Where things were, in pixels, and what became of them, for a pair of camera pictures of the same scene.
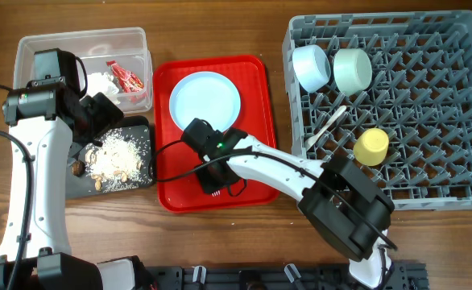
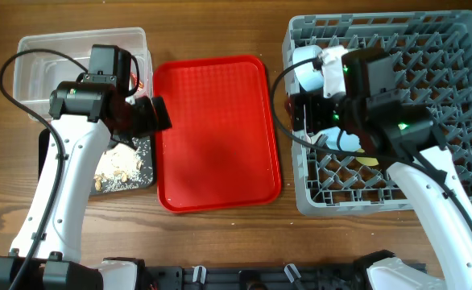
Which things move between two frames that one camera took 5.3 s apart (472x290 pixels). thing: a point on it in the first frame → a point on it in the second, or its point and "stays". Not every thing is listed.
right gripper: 209,184 → 316,104
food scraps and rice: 118,163 stays
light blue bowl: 312,67 stays
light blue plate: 205,96 → 340,139
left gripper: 105,113 → 150,123
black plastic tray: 122,159 stays
